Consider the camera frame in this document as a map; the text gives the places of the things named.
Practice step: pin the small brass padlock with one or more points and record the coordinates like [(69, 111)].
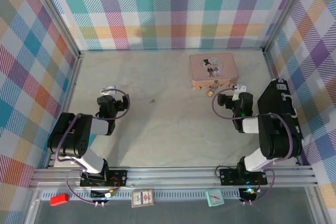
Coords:
[(210, 92)]

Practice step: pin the pink tin box with couple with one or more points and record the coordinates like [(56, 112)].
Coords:
[(212, 68)]

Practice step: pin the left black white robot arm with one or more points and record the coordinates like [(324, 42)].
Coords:
[(71, 134)]

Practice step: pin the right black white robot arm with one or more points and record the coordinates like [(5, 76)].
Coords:
[(275, 134)]

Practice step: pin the black suitcase with metal clasps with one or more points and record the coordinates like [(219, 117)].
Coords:
[(273, 98)]

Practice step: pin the left black connector module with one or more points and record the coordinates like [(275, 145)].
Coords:
[(101, 194)]

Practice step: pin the black connector module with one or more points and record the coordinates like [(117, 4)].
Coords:
[(101, 194), (248, 193)]

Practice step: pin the right black connector module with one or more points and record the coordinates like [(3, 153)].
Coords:
[(248, 193)]

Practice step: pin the playing card box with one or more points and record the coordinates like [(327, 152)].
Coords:
[(143, 197)]

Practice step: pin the teal alarm clock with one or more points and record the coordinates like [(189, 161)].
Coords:
[(215, 197)]

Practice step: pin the red rectangular block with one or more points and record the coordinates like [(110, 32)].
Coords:
[(60, 200)]

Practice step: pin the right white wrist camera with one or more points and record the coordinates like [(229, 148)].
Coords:
[(240, 89)]

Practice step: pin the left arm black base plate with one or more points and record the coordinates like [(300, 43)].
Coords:
[(120, 178)]

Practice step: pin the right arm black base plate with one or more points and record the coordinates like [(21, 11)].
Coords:
[(227, 176)]

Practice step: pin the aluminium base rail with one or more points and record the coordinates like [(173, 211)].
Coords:
[(170, 176)]

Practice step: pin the right aluminium corner post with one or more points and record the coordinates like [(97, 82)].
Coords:
[(286, 11)]

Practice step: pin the aluminium corner post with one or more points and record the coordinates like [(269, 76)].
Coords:
[(55, 16), (286, 11)]

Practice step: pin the left aluminium corner post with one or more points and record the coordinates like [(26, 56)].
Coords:
[(55, 16)]

